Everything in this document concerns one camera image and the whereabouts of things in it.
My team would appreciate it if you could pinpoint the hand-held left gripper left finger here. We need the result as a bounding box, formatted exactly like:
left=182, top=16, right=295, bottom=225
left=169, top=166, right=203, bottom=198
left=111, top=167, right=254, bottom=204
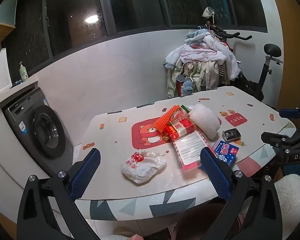
left=17, top=148, right=102, bottom=240

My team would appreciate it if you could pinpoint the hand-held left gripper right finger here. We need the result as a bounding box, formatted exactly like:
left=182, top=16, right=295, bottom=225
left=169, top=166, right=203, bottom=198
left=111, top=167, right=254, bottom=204
left=200, top=147, right=294, bottom=240

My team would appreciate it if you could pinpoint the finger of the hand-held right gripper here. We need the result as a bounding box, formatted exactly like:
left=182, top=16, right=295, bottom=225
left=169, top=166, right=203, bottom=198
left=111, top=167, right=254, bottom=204
left=261, top=131, right=300, bottom=153
left=279, top=104, right=300, bottom=125

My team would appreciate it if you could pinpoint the green and red snack wrapper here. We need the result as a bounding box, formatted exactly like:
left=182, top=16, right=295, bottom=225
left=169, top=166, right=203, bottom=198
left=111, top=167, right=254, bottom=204
left=172, top=104, right=192, bottom=120

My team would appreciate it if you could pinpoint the person's right forearm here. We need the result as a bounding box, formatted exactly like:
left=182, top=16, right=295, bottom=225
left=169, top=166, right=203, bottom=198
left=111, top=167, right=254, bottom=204
left=274, top=174, right=300, bottom=240

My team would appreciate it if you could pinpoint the blue snack packet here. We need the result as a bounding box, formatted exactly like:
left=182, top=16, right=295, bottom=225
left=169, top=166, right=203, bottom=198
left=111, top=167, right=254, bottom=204
left=211, top=140, right=240, bottom=167

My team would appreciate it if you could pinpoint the clear plastic tray white label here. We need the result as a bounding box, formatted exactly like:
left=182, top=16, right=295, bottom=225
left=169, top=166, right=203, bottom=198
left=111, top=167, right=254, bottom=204
left=171, top=130, right=214, bottom=172

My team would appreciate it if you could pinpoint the small black packet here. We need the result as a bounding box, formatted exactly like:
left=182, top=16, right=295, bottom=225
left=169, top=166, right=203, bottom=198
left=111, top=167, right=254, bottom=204
left=222, top=129, right=242, bottom=141

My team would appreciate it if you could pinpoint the black exercise bike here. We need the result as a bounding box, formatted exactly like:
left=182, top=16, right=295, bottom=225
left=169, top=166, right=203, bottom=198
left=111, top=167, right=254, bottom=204
left=210, top=25, right=283, bottom=103

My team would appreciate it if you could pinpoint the bear print table cover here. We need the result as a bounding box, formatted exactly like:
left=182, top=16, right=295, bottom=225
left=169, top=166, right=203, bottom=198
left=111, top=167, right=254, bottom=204
left=75, top=86, right=297, bottom=220

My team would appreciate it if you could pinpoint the white foam fruit net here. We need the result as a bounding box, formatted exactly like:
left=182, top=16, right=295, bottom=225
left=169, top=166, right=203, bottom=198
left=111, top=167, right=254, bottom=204
left=189, top=104, right=222, bottom=140

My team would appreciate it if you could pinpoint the grey washing machine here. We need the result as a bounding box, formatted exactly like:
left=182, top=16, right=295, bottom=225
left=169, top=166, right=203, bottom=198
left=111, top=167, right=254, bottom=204
left=1, top=86, right=74, bottom=180

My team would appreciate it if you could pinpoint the crumpled white red-print wrapper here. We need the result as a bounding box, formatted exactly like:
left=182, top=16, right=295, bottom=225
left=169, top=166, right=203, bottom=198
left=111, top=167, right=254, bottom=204
left=121, top=149, right=167, bottom=185

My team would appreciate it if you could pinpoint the red and white packet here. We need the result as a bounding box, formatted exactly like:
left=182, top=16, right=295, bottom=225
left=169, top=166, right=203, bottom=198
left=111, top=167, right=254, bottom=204
left=165, top=119, right=198, bottom=140

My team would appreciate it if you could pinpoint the orange foam fruit net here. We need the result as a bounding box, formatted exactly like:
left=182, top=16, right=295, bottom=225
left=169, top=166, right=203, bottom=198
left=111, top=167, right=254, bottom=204
left=154, top=105, right=181, bottom=133

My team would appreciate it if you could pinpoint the pile of clothes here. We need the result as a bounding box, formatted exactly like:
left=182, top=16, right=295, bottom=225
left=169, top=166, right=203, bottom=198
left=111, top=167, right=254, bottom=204
left=164, top=29, right=242, bottom=98

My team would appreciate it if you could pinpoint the green soap bottle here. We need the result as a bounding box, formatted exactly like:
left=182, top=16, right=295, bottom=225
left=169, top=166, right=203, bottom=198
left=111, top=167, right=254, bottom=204
left=18, top=62, right=29, bottom=82

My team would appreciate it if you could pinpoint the dark window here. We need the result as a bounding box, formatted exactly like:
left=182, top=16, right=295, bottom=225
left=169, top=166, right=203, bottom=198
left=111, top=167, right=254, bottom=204
left=2, top=0, right=268, bottom=65

